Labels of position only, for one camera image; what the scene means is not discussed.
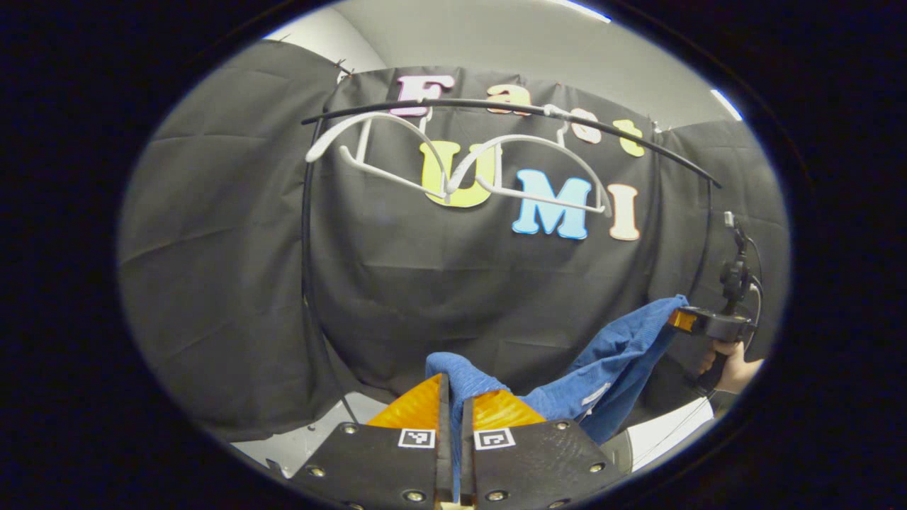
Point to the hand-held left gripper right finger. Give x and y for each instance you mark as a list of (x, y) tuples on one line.
[(538, 460)]

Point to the white plastic clothes hanger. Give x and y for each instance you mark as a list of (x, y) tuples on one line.
[(390, 172), (538, 195)]

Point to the black backdrop cloth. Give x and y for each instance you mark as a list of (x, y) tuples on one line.
[(234, 283)]

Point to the black metal clothes rack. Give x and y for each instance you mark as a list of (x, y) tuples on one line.
[(460, 101)]

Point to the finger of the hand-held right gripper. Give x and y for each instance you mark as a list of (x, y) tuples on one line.
[(683, 320)]

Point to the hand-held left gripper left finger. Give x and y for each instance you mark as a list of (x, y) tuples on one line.
[(375, 467)]

